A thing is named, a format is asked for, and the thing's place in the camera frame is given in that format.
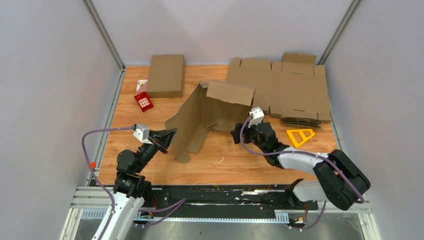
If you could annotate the brown cardboard box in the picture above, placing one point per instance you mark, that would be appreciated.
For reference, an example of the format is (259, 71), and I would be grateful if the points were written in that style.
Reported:
(213, 105)
(166, 76)

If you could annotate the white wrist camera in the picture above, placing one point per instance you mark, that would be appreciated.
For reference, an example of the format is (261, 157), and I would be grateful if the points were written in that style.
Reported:
(256, 116)
(141, 132)

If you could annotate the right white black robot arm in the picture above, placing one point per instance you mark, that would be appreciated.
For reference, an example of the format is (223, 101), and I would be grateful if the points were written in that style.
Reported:
(338, 179)

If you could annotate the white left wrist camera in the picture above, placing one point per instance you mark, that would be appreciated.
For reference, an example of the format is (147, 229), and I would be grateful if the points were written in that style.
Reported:
(141, 132)

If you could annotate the orange clip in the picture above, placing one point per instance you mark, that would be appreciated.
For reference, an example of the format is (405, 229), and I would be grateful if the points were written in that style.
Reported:
(93, 164)

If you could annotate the playing card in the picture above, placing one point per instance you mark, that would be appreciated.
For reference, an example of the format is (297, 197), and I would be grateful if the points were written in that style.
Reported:
(141, 85)

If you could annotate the yellow plastic triangle block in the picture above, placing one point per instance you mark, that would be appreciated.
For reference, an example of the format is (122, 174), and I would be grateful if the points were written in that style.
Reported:
(299, 137)

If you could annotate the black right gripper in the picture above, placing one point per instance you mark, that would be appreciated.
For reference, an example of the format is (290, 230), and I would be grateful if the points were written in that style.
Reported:
(245, 131)

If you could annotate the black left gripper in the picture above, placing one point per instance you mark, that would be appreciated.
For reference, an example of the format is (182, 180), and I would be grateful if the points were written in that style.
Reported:
(164, 137)

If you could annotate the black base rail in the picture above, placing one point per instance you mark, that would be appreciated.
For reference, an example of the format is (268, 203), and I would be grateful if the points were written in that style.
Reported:
(222, 202)

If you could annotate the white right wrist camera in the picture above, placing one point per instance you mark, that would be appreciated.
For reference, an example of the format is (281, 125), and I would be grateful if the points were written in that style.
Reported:
(256, 116)

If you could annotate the closed brown cardboard box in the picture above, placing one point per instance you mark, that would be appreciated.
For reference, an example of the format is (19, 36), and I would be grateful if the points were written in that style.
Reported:
(166, 76)

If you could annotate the stack of flat cardboard sheets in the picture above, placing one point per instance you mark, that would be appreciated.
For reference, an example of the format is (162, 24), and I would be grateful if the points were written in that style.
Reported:
(294, 87)

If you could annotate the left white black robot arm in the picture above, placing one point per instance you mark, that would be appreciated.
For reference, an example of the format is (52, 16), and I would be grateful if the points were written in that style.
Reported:
(131, 190)

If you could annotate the red plastic window block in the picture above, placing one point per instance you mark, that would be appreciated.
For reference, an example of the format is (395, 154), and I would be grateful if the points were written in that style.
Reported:
(143, 101)

